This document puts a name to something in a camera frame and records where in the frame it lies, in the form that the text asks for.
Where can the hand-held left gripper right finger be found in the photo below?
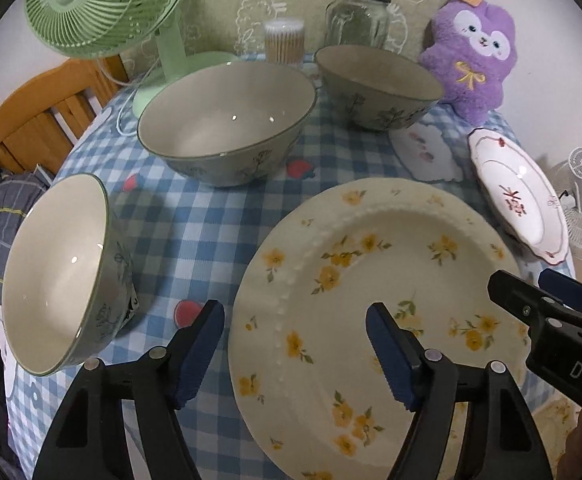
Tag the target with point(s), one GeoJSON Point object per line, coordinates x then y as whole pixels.
{"type": "Point", "coordinates": [391, 355]}

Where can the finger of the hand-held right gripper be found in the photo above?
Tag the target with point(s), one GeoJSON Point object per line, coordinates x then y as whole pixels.
{"type": "Point", "coordinates": [546, 330]}
{"type": "Point", "coordinates": [571, 292]}

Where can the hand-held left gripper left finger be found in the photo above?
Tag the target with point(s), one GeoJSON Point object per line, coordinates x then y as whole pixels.
{"type": "Point", "coordinates": [198, 355]}

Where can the cream yellow-flower plate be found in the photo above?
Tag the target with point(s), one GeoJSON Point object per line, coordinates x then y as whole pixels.
{"type": "Point", "coordinates": [331, 320]}

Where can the white red-patterned scalloped plate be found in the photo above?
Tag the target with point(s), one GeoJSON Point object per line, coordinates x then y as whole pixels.
{"type": "Point", "coordinates": [516, 195]}

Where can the grey-green floral ceramic bowl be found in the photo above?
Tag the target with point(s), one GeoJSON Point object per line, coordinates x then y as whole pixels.
{"type": "Point", "coordinates": [211, 125]}
{"type": "Point", "coordinates": [371, 75]}
{"type": "Point", "coordinates": [56, 280]}

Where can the blue checkered cartoon tablecloth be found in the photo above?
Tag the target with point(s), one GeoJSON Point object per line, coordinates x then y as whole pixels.
{"type": "Point", "coordinates": [196, 220]}

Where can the purple plush toy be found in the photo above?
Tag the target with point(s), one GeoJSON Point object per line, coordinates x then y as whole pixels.
{"type": "Point", "coordinates": [471, 85]}

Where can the clear cotton swab container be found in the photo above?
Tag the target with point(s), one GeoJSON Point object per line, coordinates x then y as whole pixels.
{"type": "Point", "coordinates": [283, 42]}

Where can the glass jar with dark lid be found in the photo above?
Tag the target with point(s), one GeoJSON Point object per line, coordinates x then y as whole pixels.
{"type": "Point", "coordinates": [356, 22]}

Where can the green desk fan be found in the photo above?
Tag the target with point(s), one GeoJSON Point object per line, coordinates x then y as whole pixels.
{"type": "Point", "coordinates": [101, 10]}

